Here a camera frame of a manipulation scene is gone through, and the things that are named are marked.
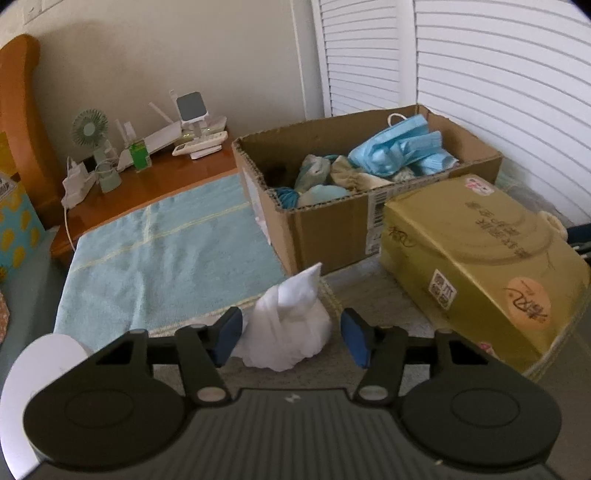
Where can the light blue cloth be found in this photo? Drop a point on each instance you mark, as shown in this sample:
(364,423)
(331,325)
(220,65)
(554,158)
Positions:
(323,194)

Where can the beige cloth pouch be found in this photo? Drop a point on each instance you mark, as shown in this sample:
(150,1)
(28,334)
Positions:
(351,177)

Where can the blue face mask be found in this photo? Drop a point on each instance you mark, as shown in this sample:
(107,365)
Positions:
(429,164)
(392,143)

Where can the wooden nightstand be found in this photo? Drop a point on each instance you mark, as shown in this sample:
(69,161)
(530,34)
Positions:
(152,184)

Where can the brown patterned cloth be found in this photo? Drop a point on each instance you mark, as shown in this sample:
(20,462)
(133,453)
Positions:
(3,318)

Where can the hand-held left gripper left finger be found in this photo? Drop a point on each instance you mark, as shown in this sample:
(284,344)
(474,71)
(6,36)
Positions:
(228,334)

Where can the white remote control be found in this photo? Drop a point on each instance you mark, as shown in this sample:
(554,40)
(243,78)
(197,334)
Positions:
(198,142)

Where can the blue yellow dotted tissue box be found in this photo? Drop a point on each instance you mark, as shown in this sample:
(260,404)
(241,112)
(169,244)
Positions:
(18,230)

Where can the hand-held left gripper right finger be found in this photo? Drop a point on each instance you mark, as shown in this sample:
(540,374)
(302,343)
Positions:
(355,339)

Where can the white power strip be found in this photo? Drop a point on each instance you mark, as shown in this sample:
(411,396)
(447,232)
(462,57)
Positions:
(78,182)

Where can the white tissue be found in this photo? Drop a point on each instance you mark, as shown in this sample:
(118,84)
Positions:
(286,323)

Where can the green small bottle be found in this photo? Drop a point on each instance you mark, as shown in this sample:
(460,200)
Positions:
(140,156)

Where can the wooden headboard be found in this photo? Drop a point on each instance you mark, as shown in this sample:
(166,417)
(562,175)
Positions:
(23,115)

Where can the brown cardboard box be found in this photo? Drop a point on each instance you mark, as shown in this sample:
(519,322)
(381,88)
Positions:
(323,230)

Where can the cream cloth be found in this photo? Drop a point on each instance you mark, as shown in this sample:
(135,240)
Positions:
(554,224)

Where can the white louvered door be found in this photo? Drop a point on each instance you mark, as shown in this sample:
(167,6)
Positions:
(364,55)
(508,92)

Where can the gold tissue pack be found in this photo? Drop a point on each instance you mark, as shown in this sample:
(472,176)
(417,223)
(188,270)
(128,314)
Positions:
(461,258)

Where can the mint green desk fan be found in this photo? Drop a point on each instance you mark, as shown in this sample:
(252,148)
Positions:
(90,129)

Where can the white router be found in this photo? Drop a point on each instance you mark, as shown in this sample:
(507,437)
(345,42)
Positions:
(157,138)

